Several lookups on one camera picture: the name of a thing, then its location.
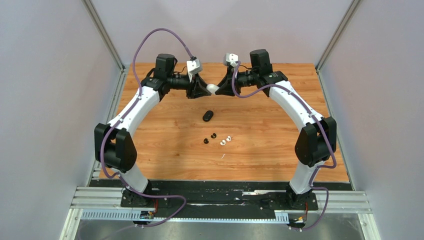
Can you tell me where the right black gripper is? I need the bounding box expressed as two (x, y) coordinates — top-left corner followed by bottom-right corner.
(216, 67), (259, 96)

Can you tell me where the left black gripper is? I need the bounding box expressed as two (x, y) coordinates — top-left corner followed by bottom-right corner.
(167, 72), (211, 100)

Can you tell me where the white earbud charging case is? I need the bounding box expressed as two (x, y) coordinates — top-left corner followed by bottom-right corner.
(206, 83), (220, 95)

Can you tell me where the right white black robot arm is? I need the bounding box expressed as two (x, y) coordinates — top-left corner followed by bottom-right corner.
(206, 49), (337, 209)

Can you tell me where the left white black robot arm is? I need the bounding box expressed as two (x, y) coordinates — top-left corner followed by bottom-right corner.
(94, 53), (211, 207)

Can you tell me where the black earbud charging case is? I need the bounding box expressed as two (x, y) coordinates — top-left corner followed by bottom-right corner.
(202, 110), (214, 122)

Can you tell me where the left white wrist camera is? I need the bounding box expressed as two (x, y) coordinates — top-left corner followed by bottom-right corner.
(186, 56), (203, 83)

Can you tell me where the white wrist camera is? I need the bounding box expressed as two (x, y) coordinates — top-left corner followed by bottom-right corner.
(186, 56), (203, 83)
(223, 53), (239, 68)

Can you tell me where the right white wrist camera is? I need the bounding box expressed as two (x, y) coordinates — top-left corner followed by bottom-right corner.
(223, 53), (239, 68)

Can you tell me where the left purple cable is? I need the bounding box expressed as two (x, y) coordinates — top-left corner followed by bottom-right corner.
(99, 28), (196, 228)

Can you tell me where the purple cable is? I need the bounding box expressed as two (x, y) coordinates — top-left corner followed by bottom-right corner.
(231, 60), (338, 232)
(99, 28), (196, 228)

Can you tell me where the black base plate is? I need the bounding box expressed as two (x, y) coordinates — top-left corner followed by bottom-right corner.
(88, 179), (354, 220)

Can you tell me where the left aluminium frame post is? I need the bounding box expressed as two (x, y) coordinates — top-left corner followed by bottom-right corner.
(81, 0), (126, 72)

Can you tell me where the aluminium frame post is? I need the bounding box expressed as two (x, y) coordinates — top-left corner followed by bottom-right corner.
(315, 0), (362, 73)
(81, 0), (126, 72)

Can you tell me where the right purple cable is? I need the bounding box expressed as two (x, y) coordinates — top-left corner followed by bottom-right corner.
(231, 60), (338, 232)

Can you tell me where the right aluminium frame post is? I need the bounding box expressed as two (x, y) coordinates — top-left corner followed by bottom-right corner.
(315, 0), (362, 73)

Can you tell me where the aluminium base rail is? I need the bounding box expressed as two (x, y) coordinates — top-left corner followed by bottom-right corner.
(70, 187), (372, 214)

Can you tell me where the white slotted cable duct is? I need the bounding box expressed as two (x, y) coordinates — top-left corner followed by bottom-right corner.
(80, 210), (290, 224)

